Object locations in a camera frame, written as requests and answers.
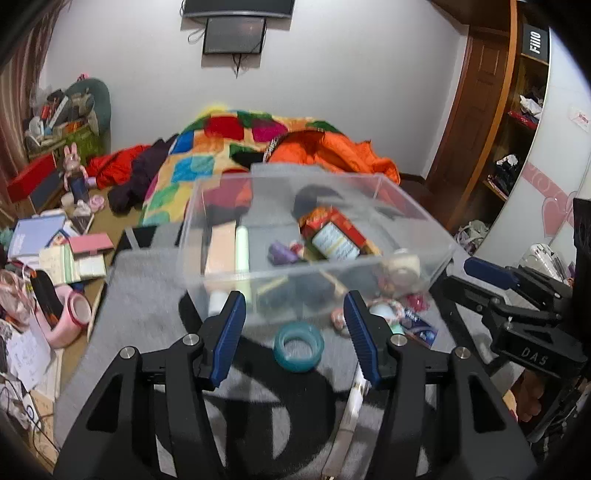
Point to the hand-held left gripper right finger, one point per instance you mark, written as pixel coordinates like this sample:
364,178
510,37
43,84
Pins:
362,341

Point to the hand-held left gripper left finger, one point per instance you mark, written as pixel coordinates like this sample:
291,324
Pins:
228,341

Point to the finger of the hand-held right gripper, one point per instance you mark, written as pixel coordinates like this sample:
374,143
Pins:
489,272
471,295

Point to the teal tape roll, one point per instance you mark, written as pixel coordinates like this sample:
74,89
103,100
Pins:
300,362

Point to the white gauze tape roll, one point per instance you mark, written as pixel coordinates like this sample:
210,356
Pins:
402,266

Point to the light green tube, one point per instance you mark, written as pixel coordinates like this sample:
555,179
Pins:
242,258

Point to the peach cream tube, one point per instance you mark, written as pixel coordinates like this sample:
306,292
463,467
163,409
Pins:
220,254

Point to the small purple bottle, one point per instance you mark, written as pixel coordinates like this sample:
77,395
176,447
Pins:
281,254

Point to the red carton box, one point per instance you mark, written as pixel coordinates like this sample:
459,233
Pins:
334,235

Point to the clear plastic storage box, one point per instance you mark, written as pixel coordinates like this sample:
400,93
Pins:
323,194

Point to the small teal bottle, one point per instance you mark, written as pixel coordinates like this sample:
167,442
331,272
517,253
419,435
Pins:
383,311

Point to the white bag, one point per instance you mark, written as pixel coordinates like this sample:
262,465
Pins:
473,235

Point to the white suitcase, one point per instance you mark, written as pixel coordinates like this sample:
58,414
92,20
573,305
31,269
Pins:
545,261

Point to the blue packet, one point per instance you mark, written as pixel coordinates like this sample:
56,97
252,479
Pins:
418,325

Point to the white pen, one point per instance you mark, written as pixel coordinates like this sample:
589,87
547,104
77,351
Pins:
355,401

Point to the grey black patterned blanket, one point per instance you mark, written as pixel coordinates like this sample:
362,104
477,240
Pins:
138,323

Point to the wooden wardrobe shelf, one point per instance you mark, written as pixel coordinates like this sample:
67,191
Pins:
517,152

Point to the white wardrobe sliding door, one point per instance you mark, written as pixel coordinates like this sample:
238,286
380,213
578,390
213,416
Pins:
563,152

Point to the black garment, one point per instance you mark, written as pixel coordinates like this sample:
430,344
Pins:
314,198

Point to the wooden door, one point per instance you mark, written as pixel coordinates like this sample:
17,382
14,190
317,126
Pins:
475,106

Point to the pink flat case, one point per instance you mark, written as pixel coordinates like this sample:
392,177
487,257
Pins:
90,243

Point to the colourful patchwork quilt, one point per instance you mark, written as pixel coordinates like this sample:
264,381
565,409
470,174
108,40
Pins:
194,166

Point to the green paper booklet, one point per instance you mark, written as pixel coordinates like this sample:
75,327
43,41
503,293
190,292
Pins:
64,265

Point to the dark purple garment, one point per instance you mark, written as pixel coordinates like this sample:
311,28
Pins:
138,180

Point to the orange down jacket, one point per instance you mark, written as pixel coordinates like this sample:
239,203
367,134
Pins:
332,152

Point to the red jacket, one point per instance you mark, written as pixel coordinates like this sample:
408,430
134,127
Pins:
117,164

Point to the blue white notebook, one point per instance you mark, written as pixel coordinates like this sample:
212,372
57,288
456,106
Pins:
32,235

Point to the pink rabbit toy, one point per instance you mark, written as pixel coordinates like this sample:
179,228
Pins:
74,173

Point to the black printed box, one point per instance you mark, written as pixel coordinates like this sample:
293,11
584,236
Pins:
535,42

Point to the green cluttered box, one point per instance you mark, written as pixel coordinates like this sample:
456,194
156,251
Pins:
85,141

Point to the red flat box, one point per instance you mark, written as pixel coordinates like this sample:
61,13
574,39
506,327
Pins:
30,177

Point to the grey green neck pillow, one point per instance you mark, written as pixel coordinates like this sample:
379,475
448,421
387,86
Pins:
104,104

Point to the striped curtain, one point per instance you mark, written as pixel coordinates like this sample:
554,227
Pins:
18,115

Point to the small wall screen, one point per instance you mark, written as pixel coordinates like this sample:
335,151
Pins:
234,34

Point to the black wall television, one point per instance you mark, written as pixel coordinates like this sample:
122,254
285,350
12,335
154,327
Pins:
238,7

